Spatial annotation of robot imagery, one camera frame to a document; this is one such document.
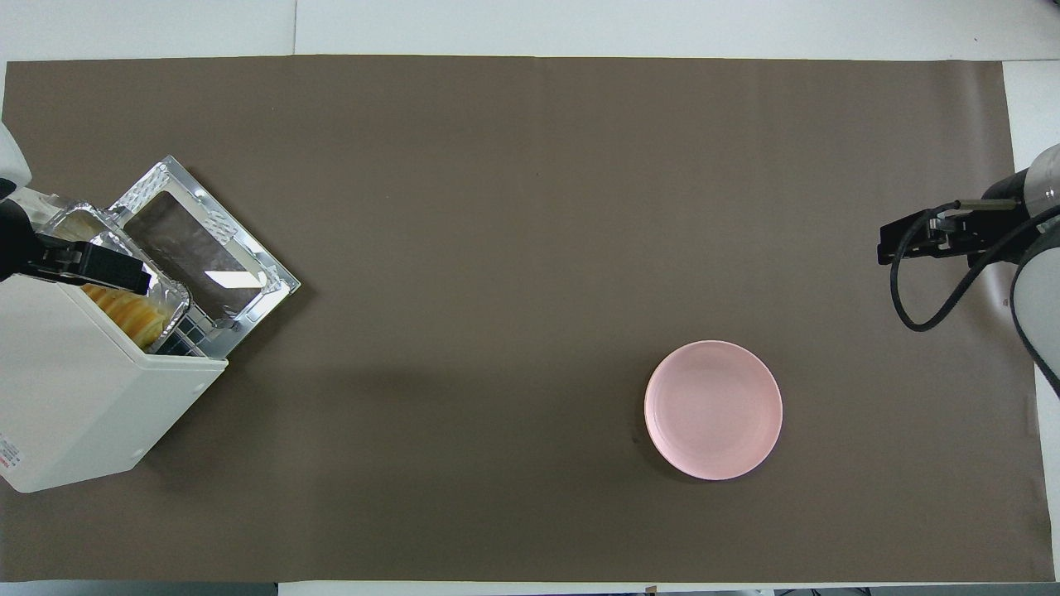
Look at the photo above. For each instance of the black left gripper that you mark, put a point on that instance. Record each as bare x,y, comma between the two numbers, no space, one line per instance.
21,244

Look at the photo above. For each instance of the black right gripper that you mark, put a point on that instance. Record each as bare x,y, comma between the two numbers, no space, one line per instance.
994,236

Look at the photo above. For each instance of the pink round plate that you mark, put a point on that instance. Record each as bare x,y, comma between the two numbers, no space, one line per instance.
713,410

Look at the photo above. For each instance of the brown table mat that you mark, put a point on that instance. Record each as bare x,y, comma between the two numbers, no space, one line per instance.
513,248

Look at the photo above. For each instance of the aluminium foil tray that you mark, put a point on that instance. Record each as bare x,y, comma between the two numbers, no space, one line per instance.
161,285

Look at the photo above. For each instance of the white toaster oven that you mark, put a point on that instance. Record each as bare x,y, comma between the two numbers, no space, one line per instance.
79,389

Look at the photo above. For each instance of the silver glass oven door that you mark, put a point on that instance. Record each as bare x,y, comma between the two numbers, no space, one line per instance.
199,248

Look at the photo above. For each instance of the yellow ridged bread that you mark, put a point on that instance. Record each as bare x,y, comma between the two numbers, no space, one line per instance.
141,319

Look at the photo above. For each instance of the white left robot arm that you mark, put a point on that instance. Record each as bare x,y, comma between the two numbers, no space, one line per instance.
10,161

